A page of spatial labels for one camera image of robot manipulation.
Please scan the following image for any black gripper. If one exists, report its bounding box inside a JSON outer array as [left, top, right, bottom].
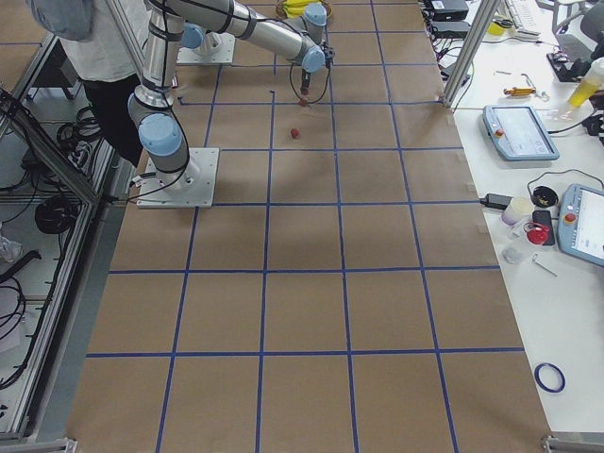
[[300, 70, 311, 92]]

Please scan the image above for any teach pendant far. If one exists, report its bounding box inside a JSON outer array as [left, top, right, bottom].
[[482, 105, 560, 161]]

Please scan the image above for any red round object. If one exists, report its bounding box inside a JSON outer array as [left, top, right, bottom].
[[524, 222, 555, 246]]

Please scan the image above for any teach pendant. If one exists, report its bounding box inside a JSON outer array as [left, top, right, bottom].
[[482, 105, 560, 161], [557, 184, 603, 266]]

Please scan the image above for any yellow banana bunch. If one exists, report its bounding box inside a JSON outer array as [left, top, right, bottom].
[[275, 0, 315, 19]]

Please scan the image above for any yellow spray bottle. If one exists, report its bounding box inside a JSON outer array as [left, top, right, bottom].
[[568, 58, 604, 108]]

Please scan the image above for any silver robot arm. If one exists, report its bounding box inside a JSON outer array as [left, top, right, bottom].
[[159, 1, 333, 90], [128, 1, 190, 190]]

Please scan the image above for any blue tape roll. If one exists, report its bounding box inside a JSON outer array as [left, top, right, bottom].
[[533, 362, 566, 394]]

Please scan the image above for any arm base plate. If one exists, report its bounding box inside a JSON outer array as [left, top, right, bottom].
[[134, 147, 220, 209], [177, 33, 235, 65]]

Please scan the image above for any person in white shirt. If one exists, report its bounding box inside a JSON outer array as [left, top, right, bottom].
[[26, 1, 143, 166]]

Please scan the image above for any aluminium frame post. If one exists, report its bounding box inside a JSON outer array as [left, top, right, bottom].
[[441, 0, 500, 108]]

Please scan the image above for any teach pendant near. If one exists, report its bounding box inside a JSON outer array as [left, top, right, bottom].
[[557, 184, 603, 266]]

